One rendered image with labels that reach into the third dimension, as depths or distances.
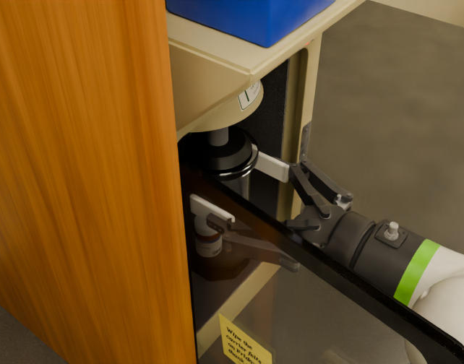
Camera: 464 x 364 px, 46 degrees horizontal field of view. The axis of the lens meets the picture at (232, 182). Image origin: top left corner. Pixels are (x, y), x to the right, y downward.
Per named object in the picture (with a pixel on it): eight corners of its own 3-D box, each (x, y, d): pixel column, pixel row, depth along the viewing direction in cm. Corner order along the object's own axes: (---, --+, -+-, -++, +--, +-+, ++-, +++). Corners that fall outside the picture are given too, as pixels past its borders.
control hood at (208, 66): (142, 129, 48) (128, 25, 42) (327, 3, 67) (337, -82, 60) (246, 183, 43) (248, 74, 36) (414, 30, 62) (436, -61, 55)
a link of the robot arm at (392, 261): (383, 326, 64) (415, 277, 70) (404, 264, 56) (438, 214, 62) (337, 300, 67) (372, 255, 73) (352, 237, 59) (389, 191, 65)
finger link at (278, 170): (286, 167, 75) (289, 165, 75) (246, 148, 78) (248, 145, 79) (285, 183, 77) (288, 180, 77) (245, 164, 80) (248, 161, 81)
